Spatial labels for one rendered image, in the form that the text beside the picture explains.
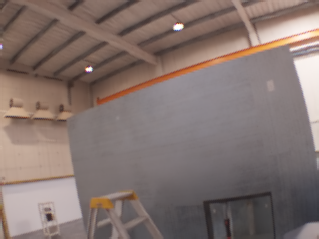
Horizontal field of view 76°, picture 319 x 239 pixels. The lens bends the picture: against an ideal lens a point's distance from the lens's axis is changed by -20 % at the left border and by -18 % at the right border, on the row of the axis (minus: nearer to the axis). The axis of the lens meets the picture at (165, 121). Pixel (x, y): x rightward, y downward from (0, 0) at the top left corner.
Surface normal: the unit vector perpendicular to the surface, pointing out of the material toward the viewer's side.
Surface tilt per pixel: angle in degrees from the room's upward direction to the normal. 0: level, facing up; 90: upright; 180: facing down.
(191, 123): 90
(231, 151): 90
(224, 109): 90
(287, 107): 90
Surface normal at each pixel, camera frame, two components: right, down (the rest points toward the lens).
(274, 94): -0.51, -0.04
